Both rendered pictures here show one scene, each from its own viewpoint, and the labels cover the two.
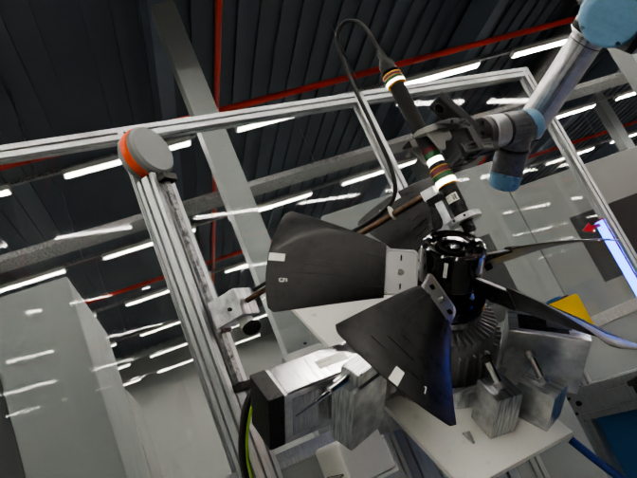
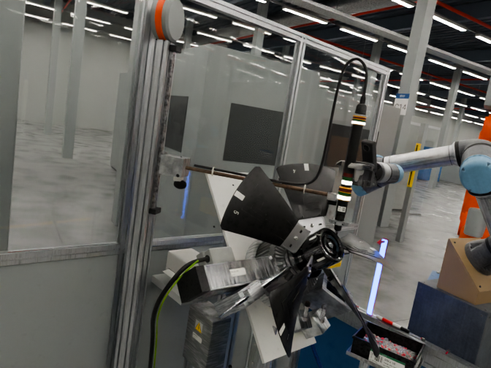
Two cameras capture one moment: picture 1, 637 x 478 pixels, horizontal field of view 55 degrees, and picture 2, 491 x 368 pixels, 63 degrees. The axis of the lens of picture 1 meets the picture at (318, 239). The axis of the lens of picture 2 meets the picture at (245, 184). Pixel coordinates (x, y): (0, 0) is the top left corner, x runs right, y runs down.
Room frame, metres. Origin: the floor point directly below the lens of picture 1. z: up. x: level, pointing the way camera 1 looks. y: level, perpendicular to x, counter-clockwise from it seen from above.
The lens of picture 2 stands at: (0.00, 0.38, 1.56)
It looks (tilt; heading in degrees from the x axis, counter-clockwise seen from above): 8 degrees down; 345
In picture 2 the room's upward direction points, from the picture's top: 9 degrees clockwise
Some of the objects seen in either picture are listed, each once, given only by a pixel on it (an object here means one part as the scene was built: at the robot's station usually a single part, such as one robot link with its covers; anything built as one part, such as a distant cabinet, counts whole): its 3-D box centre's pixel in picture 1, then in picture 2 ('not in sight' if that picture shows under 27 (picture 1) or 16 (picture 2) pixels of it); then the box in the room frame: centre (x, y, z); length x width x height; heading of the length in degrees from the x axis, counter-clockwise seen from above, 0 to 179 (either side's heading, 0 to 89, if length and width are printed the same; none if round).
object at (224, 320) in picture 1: (231, 308); (173, 165); (1.52, 0.27, 1.36); 0.10 x 0.07 x 0.08; 63
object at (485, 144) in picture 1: (467, 139); (366, 173); (1.28, -0.39, 1.45); 0.12 x 0.08 x 0.09; 118
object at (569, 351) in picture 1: (541, 350); (324, 296); (1.28, -0.32, 0.98); 0.20 x 0.16 x 0.20; 28
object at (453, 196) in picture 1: (423, 137); (350, 164); (1.23, -0.29, 1.48); 0.04 x 0.04 x 0.46
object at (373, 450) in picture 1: (349, 461); (185, 267); (1.65, 0.15, 0.91); 0.17 x 0.16 x 0.11; 28
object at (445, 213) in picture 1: (450, 203); (338, 209); (1.23, -0.28, 1.32); 0.09 x 0.07 x 0.10; 63
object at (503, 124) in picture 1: (492, 132); (378, 171); (1.32, -0.46, 1.46); 0.08 x 0.05 x 0.08; 28
